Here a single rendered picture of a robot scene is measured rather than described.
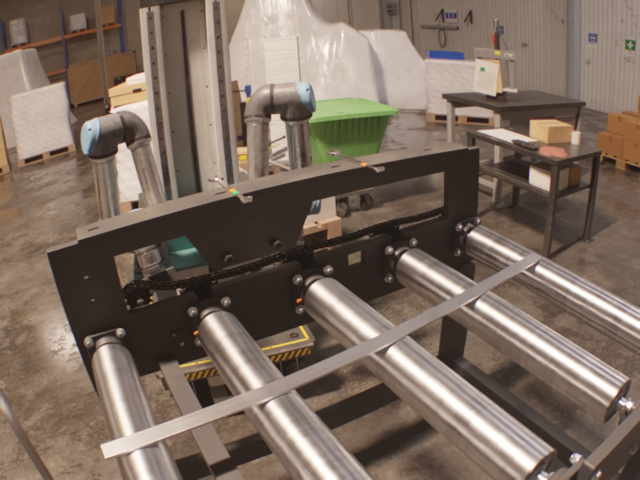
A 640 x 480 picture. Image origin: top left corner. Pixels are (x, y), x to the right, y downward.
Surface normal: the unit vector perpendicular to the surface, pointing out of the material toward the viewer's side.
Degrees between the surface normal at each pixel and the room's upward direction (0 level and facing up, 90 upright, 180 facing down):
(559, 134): 90
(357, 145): 100
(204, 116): 90
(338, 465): 3
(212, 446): 0
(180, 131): 90
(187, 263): 0
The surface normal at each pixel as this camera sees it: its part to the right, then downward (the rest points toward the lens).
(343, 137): 0.35, 0.55
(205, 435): -0.07, -0.89
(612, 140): -0.83, 0.29
